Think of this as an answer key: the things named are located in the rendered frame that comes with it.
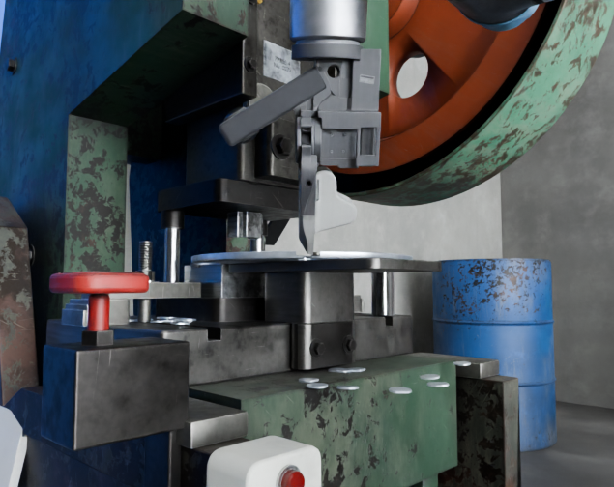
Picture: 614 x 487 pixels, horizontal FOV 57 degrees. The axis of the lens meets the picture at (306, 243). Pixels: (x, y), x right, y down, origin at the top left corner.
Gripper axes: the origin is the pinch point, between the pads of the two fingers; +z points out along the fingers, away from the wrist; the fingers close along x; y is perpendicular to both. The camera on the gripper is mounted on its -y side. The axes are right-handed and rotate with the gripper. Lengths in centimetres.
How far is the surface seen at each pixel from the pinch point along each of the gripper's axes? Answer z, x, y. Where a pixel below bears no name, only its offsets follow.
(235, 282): 9.5, 14.5, -8.6
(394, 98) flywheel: -15, 55, 20
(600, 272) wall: 89, 271, 199
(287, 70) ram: -18.8, 25.9, -1.5
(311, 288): 7.4, 6.2, 1.4
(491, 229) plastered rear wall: 72, 316, 144
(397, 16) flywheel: -30, 57, 20
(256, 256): 1.8, 0.7, -5.0
